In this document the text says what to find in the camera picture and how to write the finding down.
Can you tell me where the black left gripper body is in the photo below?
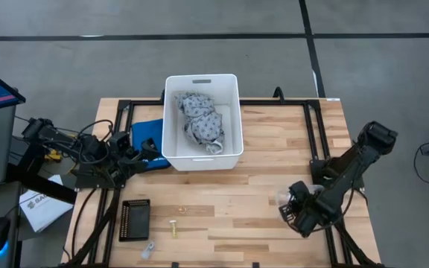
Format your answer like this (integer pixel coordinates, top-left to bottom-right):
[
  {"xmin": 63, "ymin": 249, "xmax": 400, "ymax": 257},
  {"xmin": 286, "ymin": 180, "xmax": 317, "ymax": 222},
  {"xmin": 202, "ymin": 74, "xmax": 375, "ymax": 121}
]
[{"xmin": 106, "ymin": 148, "xmax": 138, "ymax": 179}]

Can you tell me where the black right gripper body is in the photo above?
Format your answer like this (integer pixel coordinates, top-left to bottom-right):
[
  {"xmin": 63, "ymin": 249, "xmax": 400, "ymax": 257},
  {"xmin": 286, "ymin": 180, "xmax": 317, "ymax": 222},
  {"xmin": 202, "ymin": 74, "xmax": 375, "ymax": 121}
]
[{"xmin": 292, "ymin": 200, "xmax": 315, "ymax": 238}]

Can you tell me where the grey patterned cloth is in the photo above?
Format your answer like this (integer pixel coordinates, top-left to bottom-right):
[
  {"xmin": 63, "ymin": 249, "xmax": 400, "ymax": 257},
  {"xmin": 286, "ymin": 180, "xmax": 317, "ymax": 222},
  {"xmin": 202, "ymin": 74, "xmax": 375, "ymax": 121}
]
[{"xmin": 174, "ymin": 91, "xmax": 226, "ymax": 156}]

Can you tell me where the small clear plastic bottle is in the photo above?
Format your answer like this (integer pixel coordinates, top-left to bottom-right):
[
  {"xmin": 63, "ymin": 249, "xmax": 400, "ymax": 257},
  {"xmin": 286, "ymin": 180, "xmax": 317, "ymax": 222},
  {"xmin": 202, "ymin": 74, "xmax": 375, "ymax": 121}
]
[{"xmin": 140, "ymin": 240, "xmax": 156, "ymax": 261}]

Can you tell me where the blue fabric pouch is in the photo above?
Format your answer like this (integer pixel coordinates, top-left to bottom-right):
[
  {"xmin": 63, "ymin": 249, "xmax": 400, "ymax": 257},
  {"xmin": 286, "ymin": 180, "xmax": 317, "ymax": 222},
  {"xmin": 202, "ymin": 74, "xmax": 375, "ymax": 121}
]
[{"xmin": 130, "ymin": 118, "xmax": 173, "ymax": 170}]

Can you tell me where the clear plastic cup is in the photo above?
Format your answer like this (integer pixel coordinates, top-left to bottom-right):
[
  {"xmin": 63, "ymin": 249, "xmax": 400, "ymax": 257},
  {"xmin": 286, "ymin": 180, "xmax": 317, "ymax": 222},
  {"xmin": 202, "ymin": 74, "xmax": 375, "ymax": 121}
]
[{"xmin": 276, "ymin": 184, "xmax": 325, "ymax": 209}]

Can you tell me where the black plastic tray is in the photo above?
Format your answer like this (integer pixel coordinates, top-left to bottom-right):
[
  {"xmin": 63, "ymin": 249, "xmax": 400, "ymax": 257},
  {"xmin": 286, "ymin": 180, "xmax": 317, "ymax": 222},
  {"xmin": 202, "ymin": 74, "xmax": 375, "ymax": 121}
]
[{"xmin": 118, "ymin": 199, "xmax": 151, "ymax": 243}]

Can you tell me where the yellow connector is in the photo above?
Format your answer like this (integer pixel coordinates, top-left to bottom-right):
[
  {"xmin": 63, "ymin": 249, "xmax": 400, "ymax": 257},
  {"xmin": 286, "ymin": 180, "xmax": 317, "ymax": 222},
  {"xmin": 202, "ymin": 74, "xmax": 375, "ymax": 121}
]
[{"xmin": 45, "ymin": 148, "xmax": 63, "ymax": 163}]

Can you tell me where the white perforated plastic basket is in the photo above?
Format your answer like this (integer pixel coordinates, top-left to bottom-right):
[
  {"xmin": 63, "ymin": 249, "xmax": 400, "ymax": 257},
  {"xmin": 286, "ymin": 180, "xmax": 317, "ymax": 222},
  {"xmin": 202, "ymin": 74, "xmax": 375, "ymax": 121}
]
[{"xmin": 161, "ymin": 73, "xmax": 244, "ymax": 172}]

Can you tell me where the white printed paper booklet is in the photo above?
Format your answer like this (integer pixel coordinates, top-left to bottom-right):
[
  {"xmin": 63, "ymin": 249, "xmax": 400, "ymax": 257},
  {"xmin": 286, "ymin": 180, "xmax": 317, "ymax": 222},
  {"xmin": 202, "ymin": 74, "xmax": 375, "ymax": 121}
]
[{"xmin": 19, "ymin": 174, "xmax": 74, "ymax": 234}]

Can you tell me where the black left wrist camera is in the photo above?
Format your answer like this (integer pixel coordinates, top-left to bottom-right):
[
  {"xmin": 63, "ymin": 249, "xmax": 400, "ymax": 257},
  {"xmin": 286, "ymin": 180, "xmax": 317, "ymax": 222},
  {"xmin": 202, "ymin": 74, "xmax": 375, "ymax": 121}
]
[{"xmin": 109, "ymin": 131, "xmax": 131, "ymax": 151}]

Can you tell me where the black cable loop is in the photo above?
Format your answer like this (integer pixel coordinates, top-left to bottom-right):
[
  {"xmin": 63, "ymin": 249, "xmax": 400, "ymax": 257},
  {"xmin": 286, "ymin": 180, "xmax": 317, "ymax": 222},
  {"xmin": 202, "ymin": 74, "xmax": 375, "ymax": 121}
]
[{"xmin": 75, "ymin": 118, "xmax": 115, "ymax": 165}]

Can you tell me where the black aluminium table frame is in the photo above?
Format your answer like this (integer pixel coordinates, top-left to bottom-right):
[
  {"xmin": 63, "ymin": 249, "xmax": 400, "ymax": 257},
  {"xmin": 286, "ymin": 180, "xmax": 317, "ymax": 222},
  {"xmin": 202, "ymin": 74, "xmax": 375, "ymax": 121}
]
[{"xmin": 61, "ymin": 86, "xmax": 379, "ymax": 268}]

